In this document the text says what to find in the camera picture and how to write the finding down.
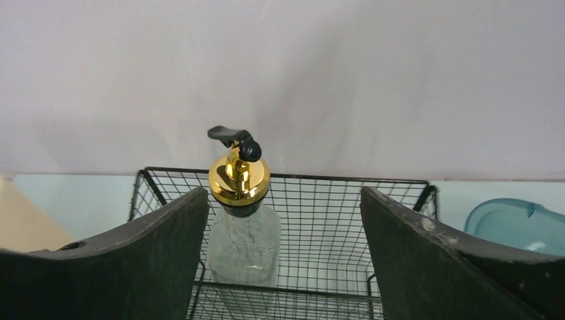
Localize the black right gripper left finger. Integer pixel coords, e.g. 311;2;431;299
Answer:
1;187;209;319

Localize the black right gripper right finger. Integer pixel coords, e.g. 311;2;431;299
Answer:
360;187;564;319

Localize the teal plastic basin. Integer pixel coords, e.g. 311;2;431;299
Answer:
464;198;564;257

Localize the clear bottle gold pump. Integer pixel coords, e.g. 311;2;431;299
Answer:
207;125;281;287

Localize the beige plastic bin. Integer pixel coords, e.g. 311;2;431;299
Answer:
1;177;74;253

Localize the black wire basket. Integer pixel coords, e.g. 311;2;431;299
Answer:
128;167;438;320

